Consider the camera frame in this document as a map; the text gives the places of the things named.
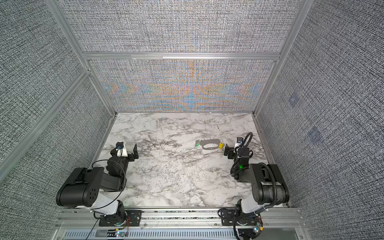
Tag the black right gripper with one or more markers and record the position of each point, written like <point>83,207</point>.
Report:
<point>230,150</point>

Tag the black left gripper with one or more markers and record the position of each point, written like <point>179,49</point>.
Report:
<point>130,152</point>

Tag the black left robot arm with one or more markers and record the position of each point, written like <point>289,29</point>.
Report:
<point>82,188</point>

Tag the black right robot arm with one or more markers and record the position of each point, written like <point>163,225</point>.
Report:
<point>268,186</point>

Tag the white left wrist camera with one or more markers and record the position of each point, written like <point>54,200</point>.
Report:
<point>121,149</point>

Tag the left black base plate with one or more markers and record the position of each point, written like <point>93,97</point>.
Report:
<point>129,218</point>

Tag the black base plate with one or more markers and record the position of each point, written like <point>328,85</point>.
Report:
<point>129,218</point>
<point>230,216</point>

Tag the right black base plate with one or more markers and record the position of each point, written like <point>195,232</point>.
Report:
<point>230,216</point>

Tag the slotted grey cable duct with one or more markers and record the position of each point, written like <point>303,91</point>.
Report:
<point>151,234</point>

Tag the aluminium front rail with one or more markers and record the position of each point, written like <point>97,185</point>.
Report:
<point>182,218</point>

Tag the aluminium enclosure frame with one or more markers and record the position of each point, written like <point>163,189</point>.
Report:
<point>79,76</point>

